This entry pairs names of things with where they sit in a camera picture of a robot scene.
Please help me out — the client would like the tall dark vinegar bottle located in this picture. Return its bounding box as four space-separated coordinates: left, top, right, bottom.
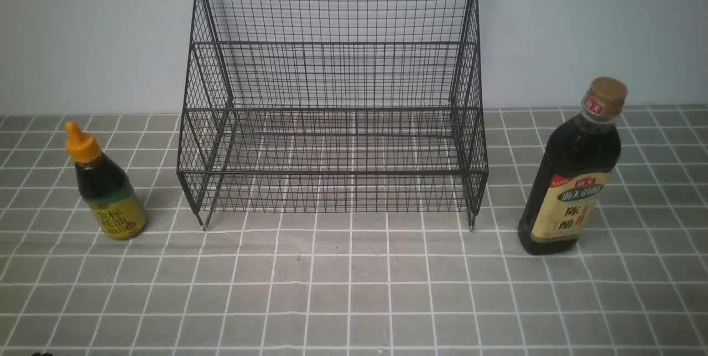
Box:
517 77 628 255

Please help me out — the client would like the small orange-capped sauce bottle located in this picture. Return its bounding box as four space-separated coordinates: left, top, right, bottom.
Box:
64 120 147 240

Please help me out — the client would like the grey checkered tablecloth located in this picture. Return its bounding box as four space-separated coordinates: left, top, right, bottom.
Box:
1 104 706 355

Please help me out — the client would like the black wire mesh shelf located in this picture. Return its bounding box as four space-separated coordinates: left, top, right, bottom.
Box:
176 0 489 228

